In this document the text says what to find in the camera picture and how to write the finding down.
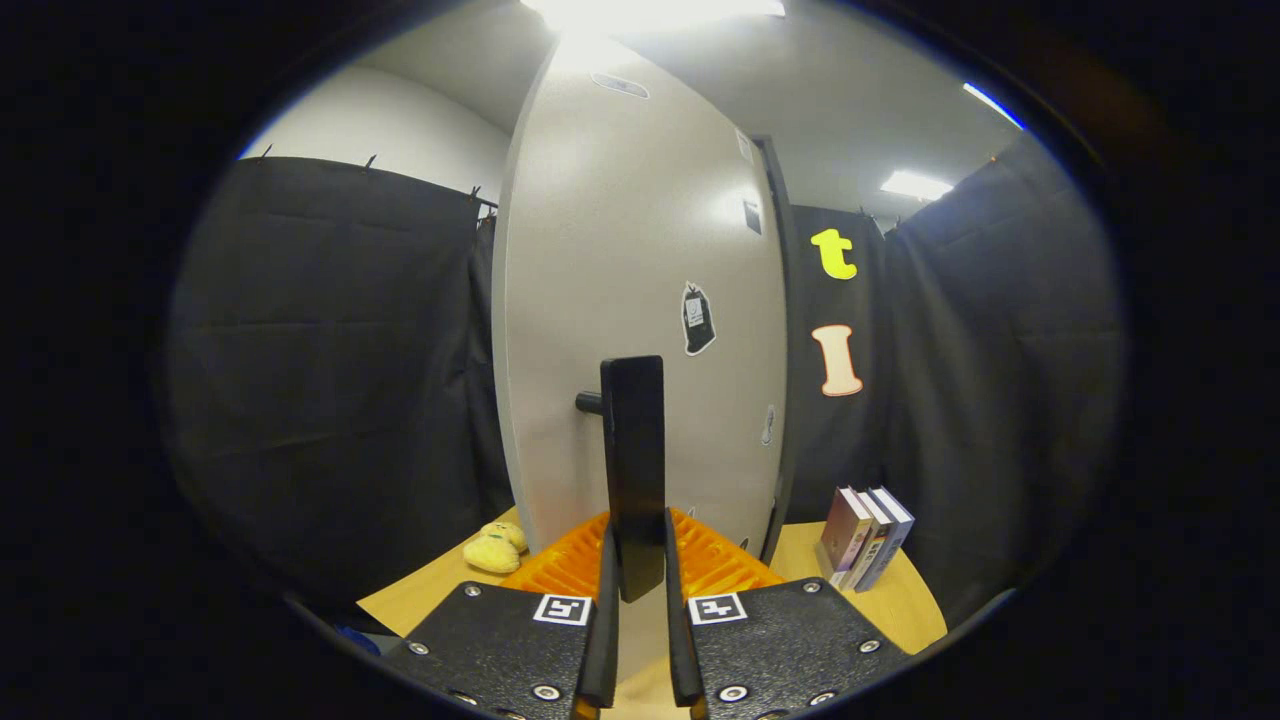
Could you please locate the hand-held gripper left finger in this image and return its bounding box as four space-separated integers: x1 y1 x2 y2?
385 510 621 720

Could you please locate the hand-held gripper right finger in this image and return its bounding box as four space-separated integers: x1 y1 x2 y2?
664 507 911 720

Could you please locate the black door handle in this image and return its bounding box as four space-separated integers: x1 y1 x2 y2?
575 355 668 604

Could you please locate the beige cabinet door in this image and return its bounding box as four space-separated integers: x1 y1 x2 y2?
490 30 791 691

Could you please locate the yellow plush toy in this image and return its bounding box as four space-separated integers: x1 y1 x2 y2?
462 520 529 575

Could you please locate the dark spine book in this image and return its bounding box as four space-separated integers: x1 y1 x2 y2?
838 490 894 589

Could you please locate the blue grey spine book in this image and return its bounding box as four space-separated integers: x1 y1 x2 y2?
855 487 915 594

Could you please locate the black backdrop cloth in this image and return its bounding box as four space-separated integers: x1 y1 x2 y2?
165 130 1126 621

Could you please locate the dark grey cabinet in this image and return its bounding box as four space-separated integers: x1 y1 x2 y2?
752 133 801 563

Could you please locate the small ceiling light panel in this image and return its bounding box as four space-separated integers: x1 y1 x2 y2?
880 169 954 201

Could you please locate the double ceiling light panel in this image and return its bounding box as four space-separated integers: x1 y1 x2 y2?
963 82 1026 131

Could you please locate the large ceiling light panel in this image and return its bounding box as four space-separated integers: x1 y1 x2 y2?
520 0 786 31

